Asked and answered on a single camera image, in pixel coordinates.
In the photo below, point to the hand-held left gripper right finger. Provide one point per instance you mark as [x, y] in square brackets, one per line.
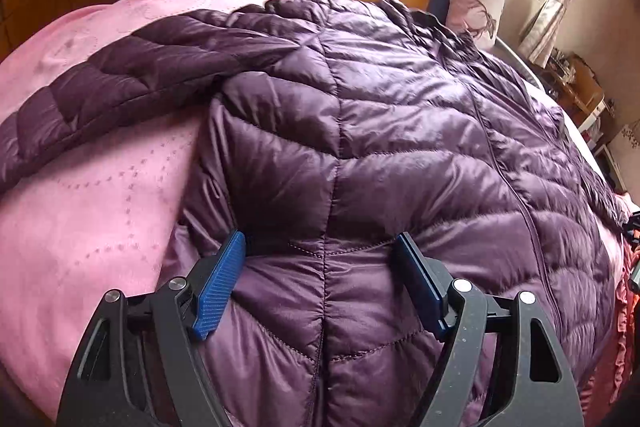
[420, 279]

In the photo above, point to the grey curved bed rail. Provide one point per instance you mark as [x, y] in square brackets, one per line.
[522, 67]

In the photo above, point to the wooden desk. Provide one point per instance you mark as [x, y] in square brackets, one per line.
[585, 92]

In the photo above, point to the white shelf unit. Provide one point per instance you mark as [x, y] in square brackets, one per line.
[607, 164]

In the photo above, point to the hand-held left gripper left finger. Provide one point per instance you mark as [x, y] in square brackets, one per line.
[220, 287]

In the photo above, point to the pink dotted blanket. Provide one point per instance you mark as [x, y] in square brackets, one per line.
[100, 207]

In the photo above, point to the orange ruffled bed skirt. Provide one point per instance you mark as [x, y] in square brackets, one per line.
[615, 357]

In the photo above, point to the purple quilted down jacket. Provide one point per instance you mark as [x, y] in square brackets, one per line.
[375, 107]

